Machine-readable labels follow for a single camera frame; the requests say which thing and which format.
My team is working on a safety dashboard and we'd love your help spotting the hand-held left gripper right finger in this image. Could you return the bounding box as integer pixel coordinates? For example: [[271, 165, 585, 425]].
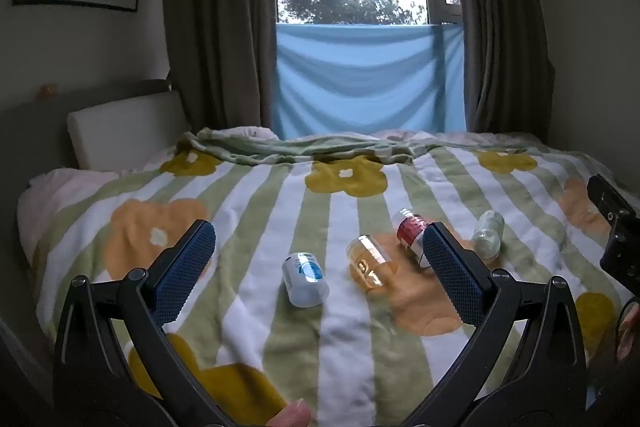
[[414, 221, 589, 414]]

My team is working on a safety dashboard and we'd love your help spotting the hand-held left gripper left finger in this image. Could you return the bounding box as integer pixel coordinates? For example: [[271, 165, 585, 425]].
[[51, 219, 217, 408]]

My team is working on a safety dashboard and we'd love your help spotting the clear greenish cup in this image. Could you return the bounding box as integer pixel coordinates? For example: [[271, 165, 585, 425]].
[[470, 210, 506, 258]]

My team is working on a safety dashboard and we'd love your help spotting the clear cup with red label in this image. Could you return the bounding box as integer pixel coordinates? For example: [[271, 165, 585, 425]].
[[392, 209, 437, 271]]

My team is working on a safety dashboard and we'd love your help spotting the clear amber cup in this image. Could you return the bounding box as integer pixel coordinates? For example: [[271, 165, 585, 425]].
[[345, 234, 399, 294]]

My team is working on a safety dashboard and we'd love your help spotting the white cup with blue print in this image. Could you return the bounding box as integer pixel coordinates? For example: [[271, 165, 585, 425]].
[[282, 251, 330, 309]]

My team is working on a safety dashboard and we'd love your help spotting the person's right hand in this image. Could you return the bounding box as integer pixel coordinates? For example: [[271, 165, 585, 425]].
[[618, 300, 640, 361]]

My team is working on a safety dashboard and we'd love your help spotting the person's left hand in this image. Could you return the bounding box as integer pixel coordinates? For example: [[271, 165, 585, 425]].
[[264, 398, 312, 427]]

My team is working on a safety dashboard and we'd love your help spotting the striped floral blanket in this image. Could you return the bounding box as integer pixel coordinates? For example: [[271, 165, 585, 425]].
[[29, 141, 640, 427]]

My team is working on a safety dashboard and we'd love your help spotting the white cushion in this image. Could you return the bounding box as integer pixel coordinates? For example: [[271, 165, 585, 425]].
[[67, 90, 192, 172]]

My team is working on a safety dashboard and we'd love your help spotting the pink bedding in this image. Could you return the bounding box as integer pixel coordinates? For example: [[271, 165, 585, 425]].
[[17, 167, 122, 269]]

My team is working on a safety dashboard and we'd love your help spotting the green blanket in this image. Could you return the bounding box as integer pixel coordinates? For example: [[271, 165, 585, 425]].
[[179, 127, 442, 166]]

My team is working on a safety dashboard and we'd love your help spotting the light blue cloth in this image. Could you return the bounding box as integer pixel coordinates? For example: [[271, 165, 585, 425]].
[[269, 22, 469, 141]]

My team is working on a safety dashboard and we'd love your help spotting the brown curtain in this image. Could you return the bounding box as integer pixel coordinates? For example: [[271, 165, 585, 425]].
[[444, 0, 559, 144], [162, 0, 279, 141]]

